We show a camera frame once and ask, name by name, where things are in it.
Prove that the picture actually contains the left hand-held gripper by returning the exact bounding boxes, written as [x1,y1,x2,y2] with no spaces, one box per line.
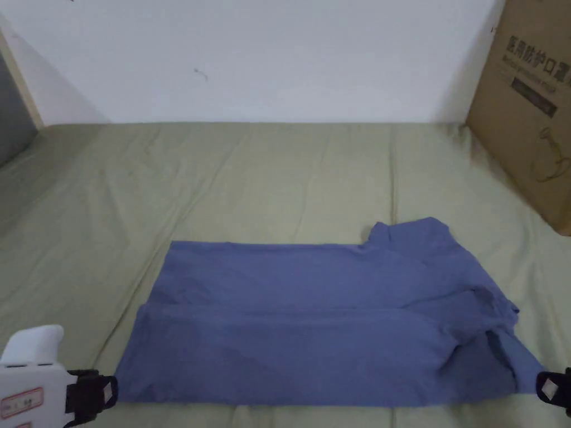
[0,324,119,428]

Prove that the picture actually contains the dark blue shirt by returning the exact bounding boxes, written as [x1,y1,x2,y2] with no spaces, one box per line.
[115,216,547,409]

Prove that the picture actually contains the bed with pale green sheet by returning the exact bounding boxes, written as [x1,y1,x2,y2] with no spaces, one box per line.
[0,121,571,428]

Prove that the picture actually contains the brown cardboard carton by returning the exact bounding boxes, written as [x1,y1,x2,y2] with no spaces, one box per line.
[464,0,571,237]

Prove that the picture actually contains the wooden framed grey headboard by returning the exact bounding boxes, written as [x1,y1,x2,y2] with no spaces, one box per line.
[0,13,43,168]

